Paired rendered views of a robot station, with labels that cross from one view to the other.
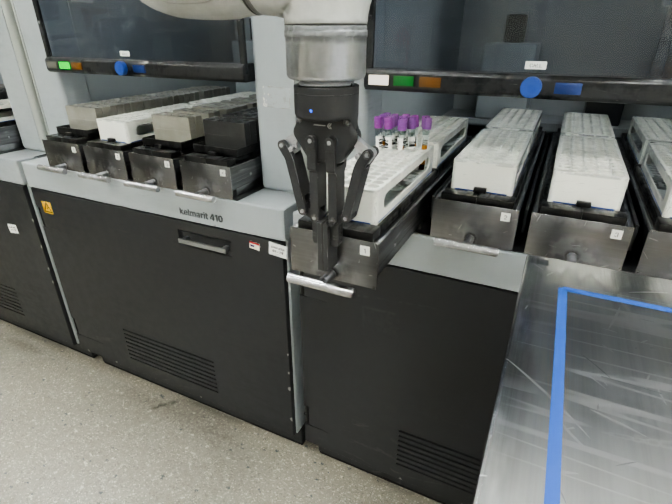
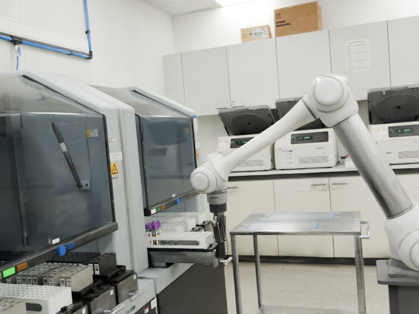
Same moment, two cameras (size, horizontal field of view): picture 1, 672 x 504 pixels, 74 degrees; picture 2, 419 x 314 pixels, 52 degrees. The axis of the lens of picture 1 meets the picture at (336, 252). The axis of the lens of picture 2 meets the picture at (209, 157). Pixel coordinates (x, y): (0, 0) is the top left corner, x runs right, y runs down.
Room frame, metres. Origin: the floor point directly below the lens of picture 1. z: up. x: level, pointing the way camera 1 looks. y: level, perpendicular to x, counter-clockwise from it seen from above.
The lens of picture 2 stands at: (0.74, 1.82, 1.30)
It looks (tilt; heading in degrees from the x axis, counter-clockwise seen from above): 3 degrees down; 264
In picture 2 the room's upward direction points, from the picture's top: 5 degrees counter-clockwise
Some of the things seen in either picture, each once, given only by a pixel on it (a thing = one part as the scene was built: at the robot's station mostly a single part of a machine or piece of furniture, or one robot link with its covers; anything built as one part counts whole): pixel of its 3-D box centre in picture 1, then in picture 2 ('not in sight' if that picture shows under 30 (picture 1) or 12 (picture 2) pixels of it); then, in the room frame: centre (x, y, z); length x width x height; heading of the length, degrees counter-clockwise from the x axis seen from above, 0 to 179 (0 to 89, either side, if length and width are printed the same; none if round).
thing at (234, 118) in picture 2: not in sight; (249, 138); (-0.12, -2.56, 1.22); 0.62 x 0.56 x 0.64; 62
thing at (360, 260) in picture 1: (404, 187); (152, 252); (0.84, -0.13, 0.78); 0.73 x 0.14 x 0.09; 154
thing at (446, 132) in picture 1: (431, 141); not in sight; (1.01, -0.21, 0.83); 0.30 x 0.10 x 0.06; 154
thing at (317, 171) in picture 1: (318, 177); (219, 229); (0.55, 0.02, 0.89); 0.04 x 0.01 x 0.11; 154
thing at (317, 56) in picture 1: (326, 56); (217, 196); (0.54, 0.01, 1.03); 0.09 x 0.09 x 0.06
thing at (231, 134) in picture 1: (227, 134); (105, 265); (1.00, 0.24, 0.85); 0.12 x 0.02 x 0.06; 64
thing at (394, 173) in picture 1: (380, 179); (178, 241); (0.72, -0.07, 0.83); 0.30 x 0.10 x 0.06; 154
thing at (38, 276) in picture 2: (212, 119); (47, 278); (1.18, 0.32, 0.85); 0.12 x 0.02 x 0.06; 64
